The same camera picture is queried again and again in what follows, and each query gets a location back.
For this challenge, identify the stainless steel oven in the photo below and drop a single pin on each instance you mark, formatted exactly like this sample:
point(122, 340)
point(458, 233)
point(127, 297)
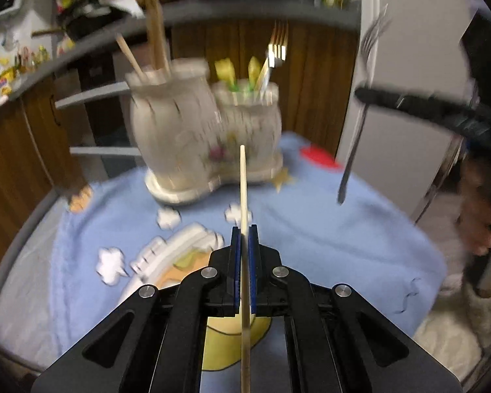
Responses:
point(102, 90)

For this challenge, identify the person's right hand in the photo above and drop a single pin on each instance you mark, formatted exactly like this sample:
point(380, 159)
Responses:
point(476, 204)

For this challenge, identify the gold fork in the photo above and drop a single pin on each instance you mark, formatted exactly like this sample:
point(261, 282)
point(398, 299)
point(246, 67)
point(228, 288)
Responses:
point(279, 41)

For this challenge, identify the wooden base cabinets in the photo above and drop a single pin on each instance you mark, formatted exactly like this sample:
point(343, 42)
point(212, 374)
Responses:
point(319, 61)

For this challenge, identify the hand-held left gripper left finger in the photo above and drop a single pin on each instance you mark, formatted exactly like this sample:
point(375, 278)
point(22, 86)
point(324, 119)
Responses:
point(236, 262)

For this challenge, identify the grey kitchen countertop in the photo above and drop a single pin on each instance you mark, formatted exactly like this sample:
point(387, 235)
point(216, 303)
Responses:
point(229, 10)

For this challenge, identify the blue printed tablecloth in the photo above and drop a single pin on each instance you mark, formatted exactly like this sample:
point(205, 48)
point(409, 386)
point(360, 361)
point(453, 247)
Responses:
point(331, 254)

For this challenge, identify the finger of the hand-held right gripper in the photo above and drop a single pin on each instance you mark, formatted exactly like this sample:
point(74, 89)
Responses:
point(409, 104)

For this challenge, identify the person's right forearm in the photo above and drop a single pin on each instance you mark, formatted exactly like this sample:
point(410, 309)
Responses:
point(446, 327)

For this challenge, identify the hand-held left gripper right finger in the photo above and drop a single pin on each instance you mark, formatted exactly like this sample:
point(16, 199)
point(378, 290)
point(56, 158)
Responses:
point(253, 262)

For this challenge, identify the wooden chopstick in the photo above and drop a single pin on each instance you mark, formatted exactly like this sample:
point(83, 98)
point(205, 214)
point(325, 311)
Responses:
point(129, 58)
point(153, 37)
point(163, 37)
point(244, 196)

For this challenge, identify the cream ceramic double utensil holder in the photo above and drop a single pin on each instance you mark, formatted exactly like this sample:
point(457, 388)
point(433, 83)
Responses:
point(180, 131)

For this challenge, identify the row of condiment bottles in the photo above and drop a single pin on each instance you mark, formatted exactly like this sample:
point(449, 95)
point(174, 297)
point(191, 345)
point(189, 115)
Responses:
point(28, 59)

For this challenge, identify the silver fork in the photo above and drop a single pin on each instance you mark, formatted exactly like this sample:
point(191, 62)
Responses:
point(352, 159)

